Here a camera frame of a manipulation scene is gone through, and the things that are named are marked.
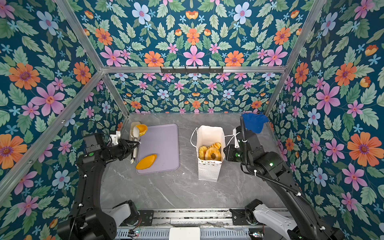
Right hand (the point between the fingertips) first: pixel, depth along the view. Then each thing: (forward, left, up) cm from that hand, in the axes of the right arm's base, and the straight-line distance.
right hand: (225, 148), depth 67 cm
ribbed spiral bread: (+12, +2, -15) cm, 19 cm away
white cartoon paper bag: (+15, +6, -18) cm, 24 cm away
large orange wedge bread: (+7, +45, -25) cm, 52 cm away
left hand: (+7, +42, -2) cm, 43 cm away
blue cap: (+39, -29, -25) cm, 55 cm away
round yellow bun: (+19, +45, -8) cm, 49 cm away
